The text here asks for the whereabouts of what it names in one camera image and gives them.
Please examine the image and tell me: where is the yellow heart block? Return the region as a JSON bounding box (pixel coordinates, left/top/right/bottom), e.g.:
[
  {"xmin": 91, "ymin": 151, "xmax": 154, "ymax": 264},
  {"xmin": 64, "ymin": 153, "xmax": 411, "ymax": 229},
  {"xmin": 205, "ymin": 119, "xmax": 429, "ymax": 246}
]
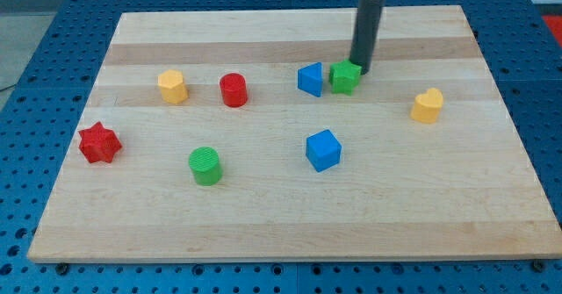
[{"xmin": 410, "ymin": 88, "xmax": 444, "ymax": 124}]

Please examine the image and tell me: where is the blue triangle block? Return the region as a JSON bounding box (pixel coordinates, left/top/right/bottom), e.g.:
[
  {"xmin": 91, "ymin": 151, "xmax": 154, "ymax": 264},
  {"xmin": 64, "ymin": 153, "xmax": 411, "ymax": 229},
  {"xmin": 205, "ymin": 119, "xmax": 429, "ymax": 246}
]
[{"xmin": 297, "ymin": 62, "xmax": 323, "ymax": 97}]

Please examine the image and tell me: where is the green star block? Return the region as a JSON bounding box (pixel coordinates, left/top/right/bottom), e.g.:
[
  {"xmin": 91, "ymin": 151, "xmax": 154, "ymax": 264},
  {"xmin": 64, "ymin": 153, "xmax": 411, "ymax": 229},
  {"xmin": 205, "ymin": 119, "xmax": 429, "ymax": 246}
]
[{"xmin": 329, "ymin": 60, "xmax": 362, "ymax": 96}]

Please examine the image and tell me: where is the light wooden board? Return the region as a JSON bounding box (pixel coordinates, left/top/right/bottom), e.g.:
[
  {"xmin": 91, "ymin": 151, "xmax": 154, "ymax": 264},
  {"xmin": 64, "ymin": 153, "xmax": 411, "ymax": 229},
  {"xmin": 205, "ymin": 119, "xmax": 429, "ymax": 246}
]
[{"xmin": 28, "ymin": 5, "xmax": 561, "ymax": 263}]

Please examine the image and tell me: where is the red star block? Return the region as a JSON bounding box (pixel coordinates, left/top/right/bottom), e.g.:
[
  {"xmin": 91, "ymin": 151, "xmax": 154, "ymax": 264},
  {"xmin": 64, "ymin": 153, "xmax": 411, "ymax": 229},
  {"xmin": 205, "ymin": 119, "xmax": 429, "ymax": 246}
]
[{"xmin": 78, "ymin": 122, "xmax": 122, "ymax": 163}]

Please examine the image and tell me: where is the green cylinder block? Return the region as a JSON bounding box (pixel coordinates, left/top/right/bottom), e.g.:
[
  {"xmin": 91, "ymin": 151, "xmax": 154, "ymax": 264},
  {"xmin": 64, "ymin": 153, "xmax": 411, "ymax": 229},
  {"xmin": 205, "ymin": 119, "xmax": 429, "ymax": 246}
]
[{"xmin": 188, "ymin": 147, "xmax": 222, "ymax": 186}]

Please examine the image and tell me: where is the blue cube block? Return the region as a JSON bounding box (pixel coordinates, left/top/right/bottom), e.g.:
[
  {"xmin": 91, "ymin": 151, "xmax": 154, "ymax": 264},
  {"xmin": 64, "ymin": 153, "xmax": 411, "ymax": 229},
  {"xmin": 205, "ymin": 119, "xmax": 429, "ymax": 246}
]
[{"xmin": 306, "ymin": 129, "xmax": 342, "ymax": 172}]

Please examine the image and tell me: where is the yellow hexagon block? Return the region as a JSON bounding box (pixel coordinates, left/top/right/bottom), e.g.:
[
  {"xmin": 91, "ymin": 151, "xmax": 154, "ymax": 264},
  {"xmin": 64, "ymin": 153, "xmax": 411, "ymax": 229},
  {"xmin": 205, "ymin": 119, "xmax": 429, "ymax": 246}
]
[{"xmin": 157, "ymin": 69, "xmax": 189, "ymax": 104}]

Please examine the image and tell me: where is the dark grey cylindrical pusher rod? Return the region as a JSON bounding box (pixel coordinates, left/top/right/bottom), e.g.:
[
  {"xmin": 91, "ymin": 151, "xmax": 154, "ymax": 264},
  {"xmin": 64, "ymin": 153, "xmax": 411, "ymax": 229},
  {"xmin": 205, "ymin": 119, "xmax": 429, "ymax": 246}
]
[{"xmin": 349, "ymin": 0, "xmax": 385, "ymax": 75}]

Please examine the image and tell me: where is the red cylinder block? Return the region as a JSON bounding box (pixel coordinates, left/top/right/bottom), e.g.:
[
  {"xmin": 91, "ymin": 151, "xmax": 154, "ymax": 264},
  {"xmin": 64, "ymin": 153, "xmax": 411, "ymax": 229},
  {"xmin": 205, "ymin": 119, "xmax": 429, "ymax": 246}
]
[{"xmin": 220, "ymin": 73, "xmax": 248, "ymax": 107}]

